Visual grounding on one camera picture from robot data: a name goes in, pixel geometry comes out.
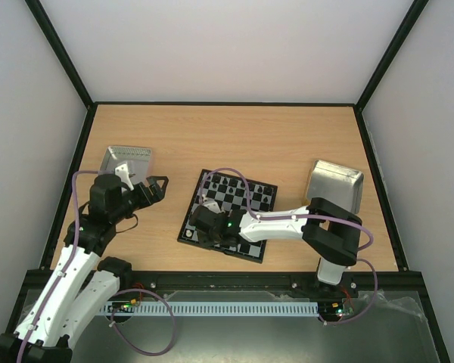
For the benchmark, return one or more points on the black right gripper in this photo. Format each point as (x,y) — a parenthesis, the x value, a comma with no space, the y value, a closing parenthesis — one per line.
(203,225)

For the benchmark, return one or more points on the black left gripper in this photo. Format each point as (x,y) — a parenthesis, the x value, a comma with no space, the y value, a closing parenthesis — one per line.
(158,194)

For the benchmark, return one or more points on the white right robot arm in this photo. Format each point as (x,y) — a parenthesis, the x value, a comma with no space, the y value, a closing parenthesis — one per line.
(330,230)

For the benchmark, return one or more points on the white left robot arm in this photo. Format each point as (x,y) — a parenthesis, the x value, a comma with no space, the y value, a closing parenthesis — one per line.
(83,279)

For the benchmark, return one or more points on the pink metal tin box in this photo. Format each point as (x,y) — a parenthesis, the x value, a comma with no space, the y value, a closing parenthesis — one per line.
(139,160)

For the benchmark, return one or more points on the yellow metal tin box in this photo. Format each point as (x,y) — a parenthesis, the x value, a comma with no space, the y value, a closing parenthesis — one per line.
(339,184)

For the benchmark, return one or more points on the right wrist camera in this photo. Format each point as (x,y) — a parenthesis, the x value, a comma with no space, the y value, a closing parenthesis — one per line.
(213,206)

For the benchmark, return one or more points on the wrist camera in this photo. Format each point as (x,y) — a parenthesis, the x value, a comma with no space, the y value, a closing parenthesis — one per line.
(123,171)
(213,206)

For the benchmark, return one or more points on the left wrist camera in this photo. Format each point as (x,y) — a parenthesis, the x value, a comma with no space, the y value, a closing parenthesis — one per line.
(123,171)

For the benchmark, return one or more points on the light blue cable duct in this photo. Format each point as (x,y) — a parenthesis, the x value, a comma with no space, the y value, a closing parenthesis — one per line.
(223,309)

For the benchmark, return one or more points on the black aluminium frame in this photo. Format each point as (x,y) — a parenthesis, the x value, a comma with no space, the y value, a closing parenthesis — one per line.
(402,279)

